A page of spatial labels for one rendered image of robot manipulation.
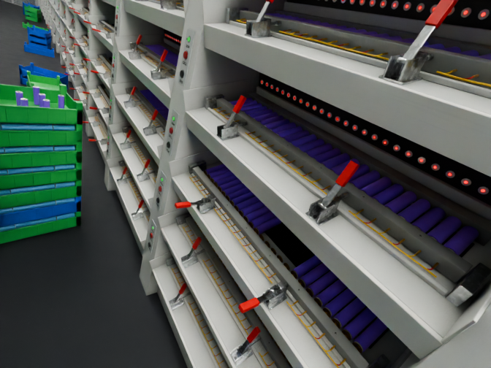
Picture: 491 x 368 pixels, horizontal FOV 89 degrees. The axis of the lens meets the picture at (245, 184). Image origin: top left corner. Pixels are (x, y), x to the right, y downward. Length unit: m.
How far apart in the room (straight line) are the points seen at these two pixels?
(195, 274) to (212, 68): 0.53
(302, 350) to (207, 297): 0.30
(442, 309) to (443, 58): 0.27
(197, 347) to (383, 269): 0.61
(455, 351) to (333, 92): 0.30
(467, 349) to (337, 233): 0.16
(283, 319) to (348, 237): 0.19
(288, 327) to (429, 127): 0.35
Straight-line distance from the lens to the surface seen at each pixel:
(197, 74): 0.65
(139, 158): 1.17
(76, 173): 1.19
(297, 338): 0.48
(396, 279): 0.35
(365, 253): 0.36
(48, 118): 1.07
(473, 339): 0.33
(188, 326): 0.87
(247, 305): 0.44
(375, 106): 0.33
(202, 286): 0.71
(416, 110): 0.31
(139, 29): 1.32
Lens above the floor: 0.90
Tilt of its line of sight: 27 degrees down
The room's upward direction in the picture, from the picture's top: 20 degrees clockwise
